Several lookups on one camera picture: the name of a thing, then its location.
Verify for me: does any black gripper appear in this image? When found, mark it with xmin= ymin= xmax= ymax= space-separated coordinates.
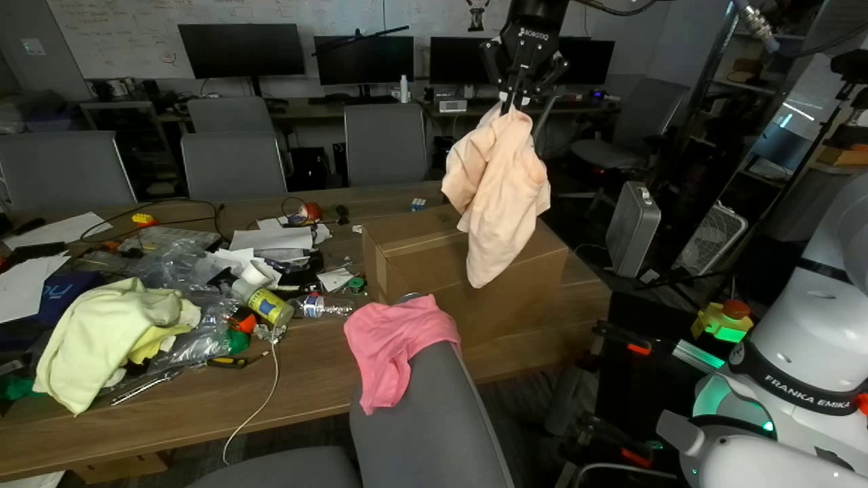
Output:
xmin=481 ymin=24 xmax=573 ymax=117

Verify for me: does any peach cloth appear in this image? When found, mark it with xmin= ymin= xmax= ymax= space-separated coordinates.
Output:
xmin=440 ymin=107 xmax=553 ymax=294

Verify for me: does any pink cloth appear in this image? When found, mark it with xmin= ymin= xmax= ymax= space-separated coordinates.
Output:
xmin=343 ymin=294 xmax=463 ymax=417

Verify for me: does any brown cardboard box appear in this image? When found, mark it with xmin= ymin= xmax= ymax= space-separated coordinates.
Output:
xmin=361 ymin=200 xmax=614 ymax=383

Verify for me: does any black computer monitor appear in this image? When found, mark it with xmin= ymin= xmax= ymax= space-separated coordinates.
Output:
xmin=550 ymin=36 xmax=618 ymax=89
xmin=176 ymin=21 xmax=309 ymax=81
xmin=313 ymin=32 xmax=418 ymax=89
xmin=429 ymin=36 xmax=500 ymax=89

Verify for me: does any grey office chair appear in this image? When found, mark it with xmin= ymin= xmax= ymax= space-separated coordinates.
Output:
xmin=343 ymin=104 xmax=429 ymax=187
xmin=185 ymin=338 xmax=517 ymax=488
xmin=178 ymin=132 xmax=291 ymax=200
xmin=0 ymin=131 xmax=138 ymax=220
xmin=187 ymin=94 xmax=276 ymax=139
xmin=566 ymin=78 xmax=692 ymax=174

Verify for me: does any white ribbed heater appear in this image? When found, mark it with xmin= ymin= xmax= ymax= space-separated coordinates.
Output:
xmin=602 ymin=182 xmax=665 ymax=279

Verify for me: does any white grille appliance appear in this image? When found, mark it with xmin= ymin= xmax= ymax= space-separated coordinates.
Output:
xmin=672 ymin=200 xmax=751 ymax=279

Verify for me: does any small white card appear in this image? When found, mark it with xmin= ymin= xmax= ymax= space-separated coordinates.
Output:
xmin=314 ymin=267 xmax=356 ymax=294

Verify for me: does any stack of white papers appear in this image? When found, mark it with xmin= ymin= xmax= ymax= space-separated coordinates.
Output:
xmin=229 ymin=216 xmax=333 ymax=267

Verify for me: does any small plastic water bottle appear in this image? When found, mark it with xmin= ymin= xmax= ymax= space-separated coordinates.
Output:
xmin=296 ymin=294 xmax=356 ymax=321

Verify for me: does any green and orange toy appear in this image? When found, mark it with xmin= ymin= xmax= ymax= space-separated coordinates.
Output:
xmin=692 ymin=302 xmax=753 ymax=348

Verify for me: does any yellow labelled can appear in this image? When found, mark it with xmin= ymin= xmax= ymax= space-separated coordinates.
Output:
xmin=245 ymin=285 xmax=299 ymax=332

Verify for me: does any orange plastic piece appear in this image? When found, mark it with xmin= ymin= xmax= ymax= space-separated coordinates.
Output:
xmin=229 ymin=310 xmax=261 ymax=337

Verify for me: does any clear plastic bag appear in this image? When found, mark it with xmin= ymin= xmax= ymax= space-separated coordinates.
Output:
xmin=120 ymin=237 xmax=239 ymax=364

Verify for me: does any white paper sheet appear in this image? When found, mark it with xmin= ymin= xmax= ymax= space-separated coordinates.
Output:
xmin=0 ymin=253 xmax=74 ymax=326
xmin=0 ymin=208 xmax=113 ymax=253

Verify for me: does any yellow cloth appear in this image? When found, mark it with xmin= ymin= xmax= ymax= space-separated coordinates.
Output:
xmin=33 ymin=276 xmax=203 ymax=417

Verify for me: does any blue bag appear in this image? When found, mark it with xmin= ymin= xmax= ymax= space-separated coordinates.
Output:
xmin=36 ymin=269 xmax=102 ymax=328

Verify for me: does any green plastic item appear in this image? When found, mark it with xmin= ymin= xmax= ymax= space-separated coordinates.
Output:
xmin=0 ymin=375 xmax=36 ymax=403

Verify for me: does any long wooden wall desk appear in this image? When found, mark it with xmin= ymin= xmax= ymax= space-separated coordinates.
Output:
xmin=79 ymin=85 xmax=626 ymax=124

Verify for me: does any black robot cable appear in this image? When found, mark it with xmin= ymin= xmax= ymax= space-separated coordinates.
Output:
xmin=729 ymin=0 xmax=781 ymax=55

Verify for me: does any thin white cable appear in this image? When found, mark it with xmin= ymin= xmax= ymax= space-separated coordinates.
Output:
xmin=219 ymin=332 xmax=283 ymax=468

